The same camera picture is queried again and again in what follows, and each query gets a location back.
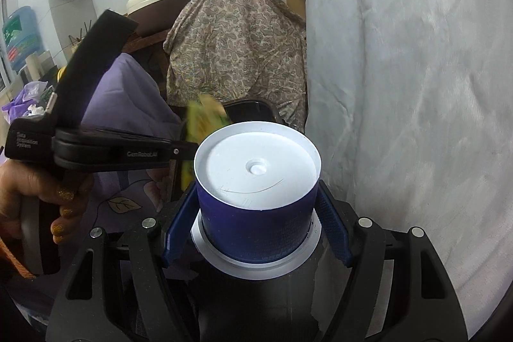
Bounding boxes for blue white plastic cup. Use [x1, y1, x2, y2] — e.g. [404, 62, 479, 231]
[191, 121, 322, 280]

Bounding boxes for dark brown trash bin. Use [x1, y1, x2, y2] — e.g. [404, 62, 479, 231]
[223, 98, 283, 124]

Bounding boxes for left hand yellow nails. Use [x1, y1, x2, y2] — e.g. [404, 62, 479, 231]
[1, 160, 94, 245]

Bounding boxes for purple plastic bag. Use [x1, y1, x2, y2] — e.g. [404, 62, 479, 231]
[1, 81, 48, 124]

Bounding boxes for purple floral tablecloth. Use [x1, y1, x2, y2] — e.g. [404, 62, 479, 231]
[1, 53, 180, 316]

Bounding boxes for beige utensil holder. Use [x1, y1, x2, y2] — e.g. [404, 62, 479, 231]
[69, 20, 92, 54]

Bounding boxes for blue water jug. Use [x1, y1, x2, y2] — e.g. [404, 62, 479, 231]
[3, 6, 44, 73]

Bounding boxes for brown white rice cooker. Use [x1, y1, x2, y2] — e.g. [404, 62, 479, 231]
[126, 0, 191, 37]

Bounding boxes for paisley patterned cloth cover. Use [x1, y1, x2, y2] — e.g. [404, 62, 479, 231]
[163, 0, 308, 131]

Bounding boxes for white fabric cover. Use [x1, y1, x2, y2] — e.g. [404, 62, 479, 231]
[306, 0, 512, 341]

